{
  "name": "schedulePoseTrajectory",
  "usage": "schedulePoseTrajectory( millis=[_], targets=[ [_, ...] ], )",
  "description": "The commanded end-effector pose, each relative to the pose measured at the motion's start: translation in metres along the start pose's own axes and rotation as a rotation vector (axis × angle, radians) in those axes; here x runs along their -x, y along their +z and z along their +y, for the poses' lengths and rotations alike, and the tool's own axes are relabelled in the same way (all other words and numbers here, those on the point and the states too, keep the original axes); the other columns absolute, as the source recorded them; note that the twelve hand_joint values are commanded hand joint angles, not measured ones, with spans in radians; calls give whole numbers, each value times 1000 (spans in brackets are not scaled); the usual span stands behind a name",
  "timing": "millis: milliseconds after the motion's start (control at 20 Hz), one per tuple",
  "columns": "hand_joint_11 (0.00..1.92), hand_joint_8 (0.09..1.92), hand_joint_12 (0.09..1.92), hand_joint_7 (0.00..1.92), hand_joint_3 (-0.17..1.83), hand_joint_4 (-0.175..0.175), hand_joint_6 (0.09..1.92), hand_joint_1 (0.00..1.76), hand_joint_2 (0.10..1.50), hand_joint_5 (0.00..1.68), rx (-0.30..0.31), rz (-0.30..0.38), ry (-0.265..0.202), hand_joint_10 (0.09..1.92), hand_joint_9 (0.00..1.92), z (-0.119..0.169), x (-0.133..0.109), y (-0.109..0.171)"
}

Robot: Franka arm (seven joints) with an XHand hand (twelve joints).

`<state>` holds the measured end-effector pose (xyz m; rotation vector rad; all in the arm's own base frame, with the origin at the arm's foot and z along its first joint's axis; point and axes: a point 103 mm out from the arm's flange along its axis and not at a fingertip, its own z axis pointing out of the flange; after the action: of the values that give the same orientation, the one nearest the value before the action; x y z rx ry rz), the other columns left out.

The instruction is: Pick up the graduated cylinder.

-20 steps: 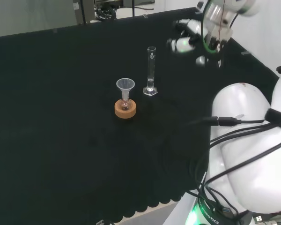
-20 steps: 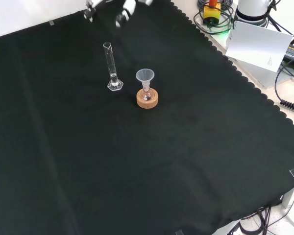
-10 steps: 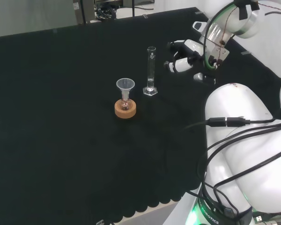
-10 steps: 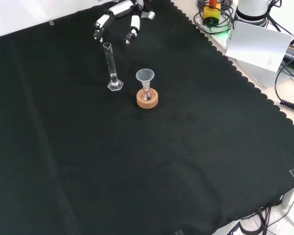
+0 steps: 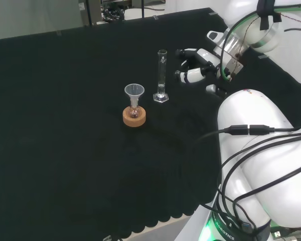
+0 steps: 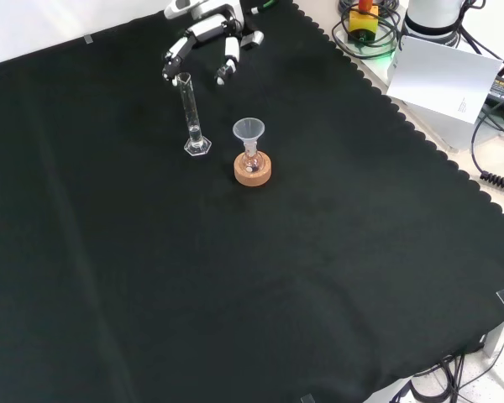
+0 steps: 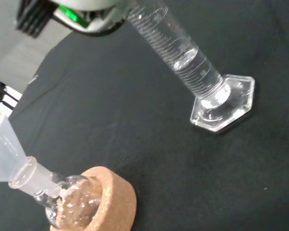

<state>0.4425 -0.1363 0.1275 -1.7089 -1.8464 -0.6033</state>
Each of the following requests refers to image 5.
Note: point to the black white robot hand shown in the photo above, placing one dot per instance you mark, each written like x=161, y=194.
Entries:
x=203, y=56

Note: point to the clear glass graduated cylinder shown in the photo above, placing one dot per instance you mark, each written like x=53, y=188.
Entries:
x=162, y=75

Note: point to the clear plastic funnel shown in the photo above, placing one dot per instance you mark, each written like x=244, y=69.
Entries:
x=134, y=91

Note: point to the thin black pole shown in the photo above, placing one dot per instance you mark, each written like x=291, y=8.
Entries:
x=142, y=8

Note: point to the small round-bottom glass flask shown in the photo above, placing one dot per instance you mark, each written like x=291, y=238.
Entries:
x=134, y=112

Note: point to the black cloth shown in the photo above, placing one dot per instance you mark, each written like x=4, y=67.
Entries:
x=65, y=125

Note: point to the white base plinth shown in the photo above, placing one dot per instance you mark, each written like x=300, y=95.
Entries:
x=190, y=226

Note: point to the silver usb plug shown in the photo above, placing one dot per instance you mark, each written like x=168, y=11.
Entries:
x=277, y=234

